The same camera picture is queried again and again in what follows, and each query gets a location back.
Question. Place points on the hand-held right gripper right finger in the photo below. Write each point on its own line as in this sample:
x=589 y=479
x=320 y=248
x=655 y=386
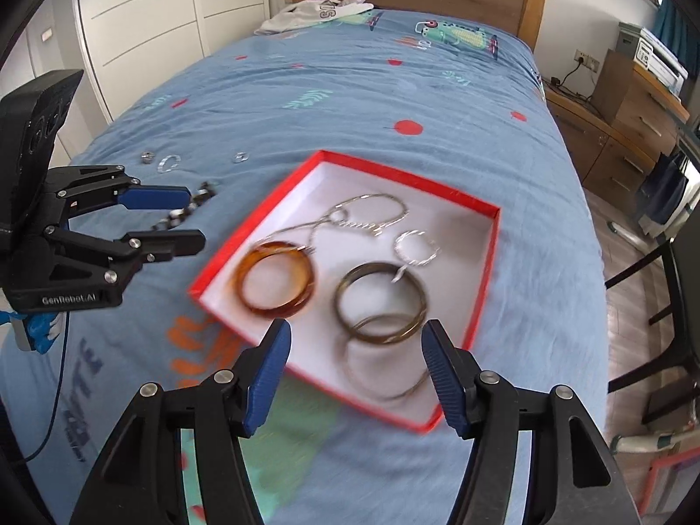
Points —
x=443 y=377

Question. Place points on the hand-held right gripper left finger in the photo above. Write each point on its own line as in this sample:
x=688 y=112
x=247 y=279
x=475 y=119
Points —
x=270 y=372

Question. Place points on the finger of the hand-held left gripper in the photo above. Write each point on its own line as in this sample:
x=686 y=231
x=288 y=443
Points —
x=158 y=198
x=175 y=243

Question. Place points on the amber bangle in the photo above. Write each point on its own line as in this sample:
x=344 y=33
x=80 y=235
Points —
x=241 y=281

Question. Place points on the thin silver bangle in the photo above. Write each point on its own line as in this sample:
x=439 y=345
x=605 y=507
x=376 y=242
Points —
x=348 y=363

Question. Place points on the dark brown bangle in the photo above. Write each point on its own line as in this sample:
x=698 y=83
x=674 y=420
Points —
x=340 y=301

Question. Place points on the red jewelry box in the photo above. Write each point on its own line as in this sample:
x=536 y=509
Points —
x=465 y=240

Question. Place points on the round silver pendant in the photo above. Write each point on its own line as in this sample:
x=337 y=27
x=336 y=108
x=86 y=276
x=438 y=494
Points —
x=146 y=158

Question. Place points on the white wardrobe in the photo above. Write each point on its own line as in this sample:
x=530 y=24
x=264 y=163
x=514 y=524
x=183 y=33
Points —
x=164 y=22

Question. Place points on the white garment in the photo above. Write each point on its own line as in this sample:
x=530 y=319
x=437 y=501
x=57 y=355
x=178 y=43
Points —
x=306 y=16

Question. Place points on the blue printed blanket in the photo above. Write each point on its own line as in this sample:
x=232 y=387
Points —
x=383 y=93

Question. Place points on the black chair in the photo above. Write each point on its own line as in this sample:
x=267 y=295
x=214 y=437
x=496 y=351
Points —
x=683 y=295

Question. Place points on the blue paper bag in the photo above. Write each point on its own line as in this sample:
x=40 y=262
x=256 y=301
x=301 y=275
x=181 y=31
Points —
x=664 y=191

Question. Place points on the wooden dresser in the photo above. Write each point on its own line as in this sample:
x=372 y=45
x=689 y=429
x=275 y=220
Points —
x=629 y=120

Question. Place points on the white printer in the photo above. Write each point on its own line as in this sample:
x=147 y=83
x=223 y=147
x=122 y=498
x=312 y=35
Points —
x=656 y=57

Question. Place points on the teal curtain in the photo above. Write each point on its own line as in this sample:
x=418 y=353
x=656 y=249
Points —
x=672 y=16

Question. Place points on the white light switch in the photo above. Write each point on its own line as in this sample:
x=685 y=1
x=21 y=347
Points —
x=46 y=34

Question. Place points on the wall socket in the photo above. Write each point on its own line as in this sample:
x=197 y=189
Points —
x=586 y=58

